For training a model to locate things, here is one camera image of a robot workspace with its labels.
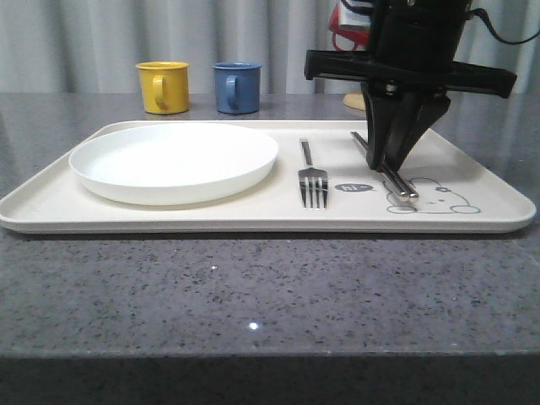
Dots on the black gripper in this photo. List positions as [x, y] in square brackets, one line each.
[411, 45]

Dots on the silver metal fork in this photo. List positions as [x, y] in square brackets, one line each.
[313, 182]

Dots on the white round plate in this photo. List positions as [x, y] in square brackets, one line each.
[174, 163]

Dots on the wooden mug tree stand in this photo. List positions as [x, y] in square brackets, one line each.
[354, 100]

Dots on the red enamel mug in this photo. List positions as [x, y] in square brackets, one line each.
[350, 24]

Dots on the beige rabbit serving tray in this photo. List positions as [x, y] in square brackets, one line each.
[456, 194]

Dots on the blue enamel mug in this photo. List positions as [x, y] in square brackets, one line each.
[237, 87]

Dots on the yellow enamel mug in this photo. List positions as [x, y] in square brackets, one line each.
[164, 86]

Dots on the grey pleated curtain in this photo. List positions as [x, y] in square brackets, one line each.
[94, 46]

